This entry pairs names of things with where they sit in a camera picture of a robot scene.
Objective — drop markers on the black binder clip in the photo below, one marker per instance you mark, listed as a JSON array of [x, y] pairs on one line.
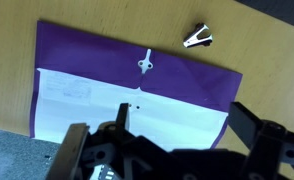
[[197, 37]]

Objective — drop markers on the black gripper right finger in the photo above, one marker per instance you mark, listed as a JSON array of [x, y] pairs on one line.
[[242, 120]]

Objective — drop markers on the purple cloth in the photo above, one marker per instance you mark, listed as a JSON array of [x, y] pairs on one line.
[[87, 53]]

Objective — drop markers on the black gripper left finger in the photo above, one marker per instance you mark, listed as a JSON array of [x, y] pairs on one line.
[[122, 116]]

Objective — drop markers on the white sheet of paper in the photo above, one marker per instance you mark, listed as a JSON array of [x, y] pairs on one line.
[[173, 123]]

